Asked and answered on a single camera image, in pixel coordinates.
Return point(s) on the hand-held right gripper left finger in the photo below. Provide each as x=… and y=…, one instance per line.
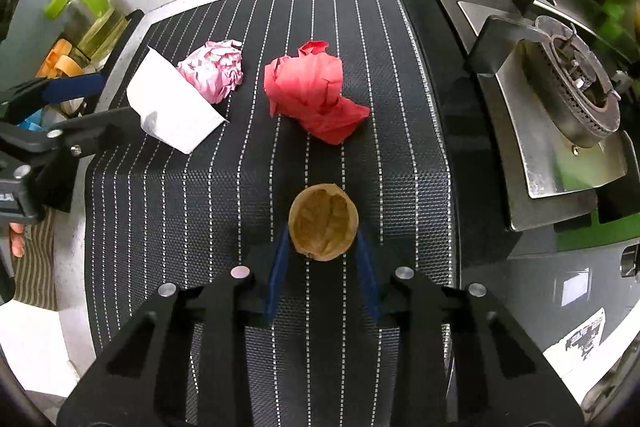
x=277, y=277

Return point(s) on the striped brown cloth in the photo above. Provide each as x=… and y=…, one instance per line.
x=37, y=267

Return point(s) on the white stove label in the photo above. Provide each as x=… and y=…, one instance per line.
x=575, y=347

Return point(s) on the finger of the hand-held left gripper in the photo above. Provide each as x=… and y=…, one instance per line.
x=75, y=88
x=100, y=127

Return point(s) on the red crumpled paper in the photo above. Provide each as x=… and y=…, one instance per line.
x=310, y=92

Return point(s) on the black striped mat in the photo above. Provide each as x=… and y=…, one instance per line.
x=200, y=207

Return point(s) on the black glass gas stove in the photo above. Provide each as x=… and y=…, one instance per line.
x=450, y=117

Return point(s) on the brown walnut shell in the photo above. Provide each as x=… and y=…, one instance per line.
x=324, y=222

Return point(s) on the pink crumpled paper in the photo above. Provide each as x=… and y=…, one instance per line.
x=215, y=67

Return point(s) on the white plastic tray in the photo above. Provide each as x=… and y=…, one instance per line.
x=170, y=107

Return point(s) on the round metal stove burner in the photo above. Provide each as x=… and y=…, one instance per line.
x=565, y=77

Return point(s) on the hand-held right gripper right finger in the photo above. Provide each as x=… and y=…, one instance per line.
x=367, y=277

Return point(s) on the person's left hand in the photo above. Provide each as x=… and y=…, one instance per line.
x=17, y=244

